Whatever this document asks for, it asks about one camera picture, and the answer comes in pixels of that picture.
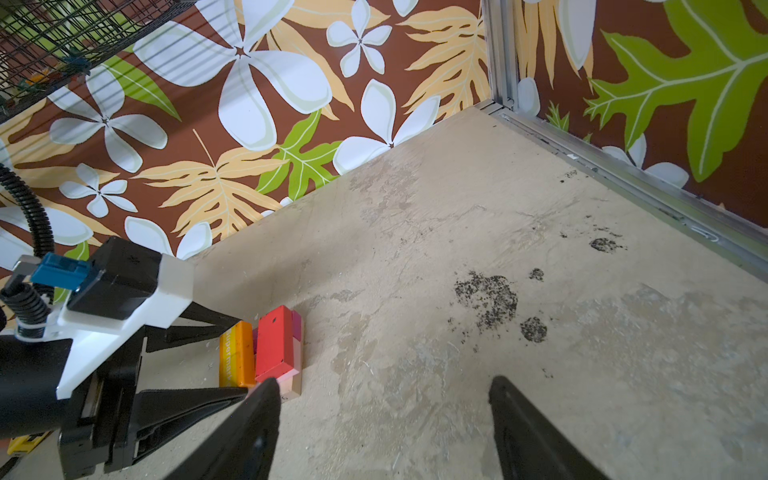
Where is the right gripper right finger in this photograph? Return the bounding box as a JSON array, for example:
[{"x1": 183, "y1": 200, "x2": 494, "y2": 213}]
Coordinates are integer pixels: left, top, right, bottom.
[{"x1": 489, "y1": 375, "x2": 608, "y2": 480}]

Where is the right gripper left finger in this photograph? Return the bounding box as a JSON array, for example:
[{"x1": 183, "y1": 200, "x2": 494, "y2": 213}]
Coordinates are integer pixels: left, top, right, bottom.
[{"x1": 166, "y1": 378, "x2": 281, "y2": 480}]

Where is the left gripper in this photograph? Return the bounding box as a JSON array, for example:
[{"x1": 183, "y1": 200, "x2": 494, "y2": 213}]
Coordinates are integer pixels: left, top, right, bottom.
[{"x1": 1, "y1": 302, "x2": 248, "y2": 479}]

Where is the pink wood block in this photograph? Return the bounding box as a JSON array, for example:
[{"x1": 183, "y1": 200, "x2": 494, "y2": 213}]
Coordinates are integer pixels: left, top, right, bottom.
[{"x1": 268, "y1": 365, "x2": 302, "y2": 402}]

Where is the orange cylinder block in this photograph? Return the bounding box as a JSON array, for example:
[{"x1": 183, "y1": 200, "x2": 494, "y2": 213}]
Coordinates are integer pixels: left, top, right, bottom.
[{"x1": 218, "y1": 321, "x2": 256, "y2": 388}]

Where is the red wood block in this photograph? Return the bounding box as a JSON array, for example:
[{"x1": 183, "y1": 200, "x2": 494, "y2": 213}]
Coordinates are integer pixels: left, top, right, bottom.
[{"x1": 255, "y1": 306, "x2": 296, "y2": 383}]

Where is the magenta wood block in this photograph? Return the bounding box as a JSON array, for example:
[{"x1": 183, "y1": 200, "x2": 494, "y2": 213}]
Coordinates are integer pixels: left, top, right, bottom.
[{"x1": 291, "y1": 311, "x2": 304, "y2": 371}]

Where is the yellow tape measure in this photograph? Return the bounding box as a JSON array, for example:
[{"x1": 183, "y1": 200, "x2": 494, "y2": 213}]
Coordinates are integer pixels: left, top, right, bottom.
[{"x1": 7, "y1": 431, "x2": 51, "y2": 457}]

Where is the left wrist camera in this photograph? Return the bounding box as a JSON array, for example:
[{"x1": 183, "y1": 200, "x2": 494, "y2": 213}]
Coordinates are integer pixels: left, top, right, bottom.
[{"x1": 1, "y1": 237, "x2": 195, "y2": 400}]

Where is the black wire basket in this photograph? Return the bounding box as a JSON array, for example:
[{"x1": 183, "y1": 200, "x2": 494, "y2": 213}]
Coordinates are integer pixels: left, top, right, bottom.
[{"x1": 1, "y1": 0, "x2": 194, "y2": 121}]

